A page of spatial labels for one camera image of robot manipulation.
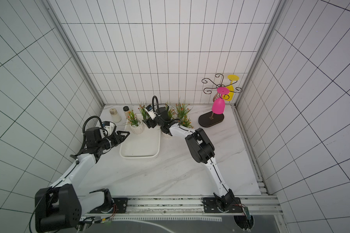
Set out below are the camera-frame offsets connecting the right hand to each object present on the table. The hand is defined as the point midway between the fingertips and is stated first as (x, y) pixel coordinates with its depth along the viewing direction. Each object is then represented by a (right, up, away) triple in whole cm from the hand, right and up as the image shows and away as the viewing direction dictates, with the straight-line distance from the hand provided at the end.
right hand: (151, 111), depth 99 cm
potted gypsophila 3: (+14, -1, -4) cm, 15 cm away
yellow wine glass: (+48, +8, -20) cm, 53 cm away
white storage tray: (-3, -23, -4) cm, 23 cm away
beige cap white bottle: (-28, -4, +6) cm, 29 cm away
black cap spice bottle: (-20, +2, +6) cm, 21 cm away
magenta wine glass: (+45, +5, -8) cm, 46 cm away
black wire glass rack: (+43, -6, +9) cm, 45 cm away
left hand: (-12, -15, -15) cm, 24 cm away
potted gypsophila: (-10, -9, -2) cm, 14 cm away
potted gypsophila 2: (-3, -2, -2) cm, 5 cm away
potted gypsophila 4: (+22, +1, +3) cm, 22 cm away
